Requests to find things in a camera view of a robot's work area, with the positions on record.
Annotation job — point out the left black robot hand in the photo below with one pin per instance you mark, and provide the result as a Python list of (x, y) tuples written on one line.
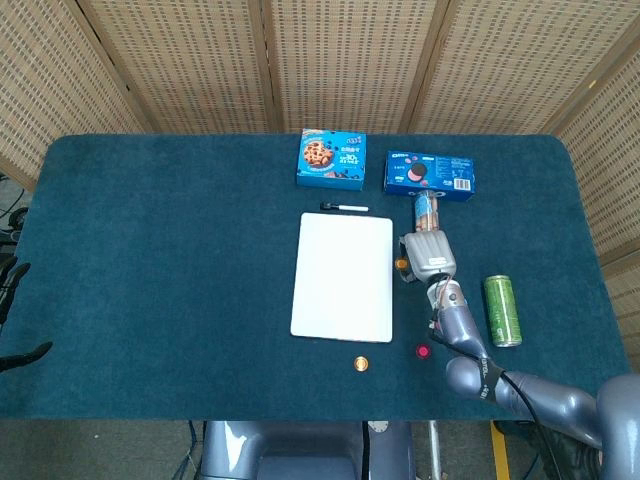
[(17, 272)]

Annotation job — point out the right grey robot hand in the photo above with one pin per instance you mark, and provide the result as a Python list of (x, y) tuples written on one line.
[(430, 255)]

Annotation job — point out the orange round magnet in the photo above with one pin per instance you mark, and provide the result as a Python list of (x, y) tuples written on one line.
[(361, 364), (400, 263)]

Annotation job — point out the pink round magnet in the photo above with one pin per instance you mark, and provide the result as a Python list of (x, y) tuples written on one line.
[(423, 351)]

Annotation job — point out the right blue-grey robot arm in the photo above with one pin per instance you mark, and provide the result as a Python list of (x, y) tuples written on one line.
[(462, 330)]

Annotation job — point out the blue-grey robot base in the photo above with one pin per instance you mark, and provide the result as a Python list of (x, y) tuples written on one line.
[(300, 450)]

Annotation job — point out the green drink can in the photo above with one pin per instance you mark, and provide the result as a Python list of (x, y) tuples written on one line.
[(501, 310)]

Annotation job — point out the black and white marker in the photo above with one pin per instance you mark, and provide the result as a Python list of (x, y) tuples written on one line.
[(350, 207)]

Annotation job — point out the white board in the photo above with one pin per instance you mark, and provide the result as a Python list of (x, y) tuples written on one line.
[(340, 280)]

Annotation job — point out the clear snack jar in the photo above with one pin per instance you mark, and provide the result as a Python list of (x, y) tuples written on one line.
[(426, 212)]

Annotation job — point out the dark blue Oreo box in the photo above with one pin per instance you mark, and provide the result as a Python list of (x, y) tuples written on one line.
[(430, 172)]

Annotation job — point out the dark teal table cloth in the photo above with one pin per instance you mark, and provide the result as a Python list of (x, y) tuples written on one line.
[(150, 275)]

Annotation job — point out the light blue cookie box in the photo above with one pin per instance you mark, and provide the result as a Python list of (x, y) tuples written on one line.
[(330, 160)]

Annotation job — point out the metal table leg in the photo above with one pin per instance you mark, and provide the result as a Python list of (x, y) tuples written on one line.
[(435, 450)]

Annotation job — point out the woven bamboo folding screen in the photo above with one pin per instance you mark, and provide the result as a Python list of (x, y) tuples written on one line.
[(350, 60)]

